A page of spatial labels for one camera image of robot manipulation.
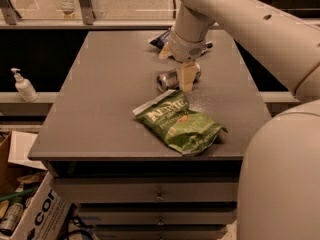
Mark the top drawer knob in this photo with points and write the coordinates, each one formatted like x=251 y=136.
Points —
x=159 y=197

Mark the dark blue chip bag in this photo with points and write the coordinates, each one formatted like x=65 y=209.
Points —
x=159 y=42

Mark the middle drawer knob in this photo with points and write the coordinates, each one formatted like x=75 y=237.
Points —
x=160 y=222

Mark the white cardboard box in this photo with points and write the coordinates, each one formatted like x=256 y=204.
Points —
x=44 y=217

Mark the grey drawer cabinet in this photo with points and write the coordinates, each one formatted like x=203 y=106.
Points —
x=111 y=166

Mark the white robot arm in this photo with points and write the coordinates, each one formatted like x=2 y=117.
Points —
x=279 y=184

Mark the green stick in box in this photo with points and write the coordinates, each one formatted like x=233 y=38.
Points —
x=18 y=194

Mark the white pump dispenser bottle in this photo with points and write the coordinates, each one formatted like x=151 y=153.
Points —
x=24 y=86

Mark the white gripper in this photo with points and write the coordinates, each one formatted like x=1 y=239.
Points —
x=185 y=50

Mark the green chip bag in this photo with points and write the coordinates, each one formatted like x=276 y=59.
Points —
x=181 y=129

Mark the can in cardboard box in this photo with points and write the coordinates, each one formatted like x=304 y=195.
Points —
x=12 y=216

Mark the silver blue redbull can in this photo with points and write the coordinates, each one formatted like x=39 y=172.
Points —
x=169 y=80

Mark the drawer knob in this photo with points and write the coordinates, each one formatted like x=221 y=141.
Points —
x=160 y=222
x=159 y=197

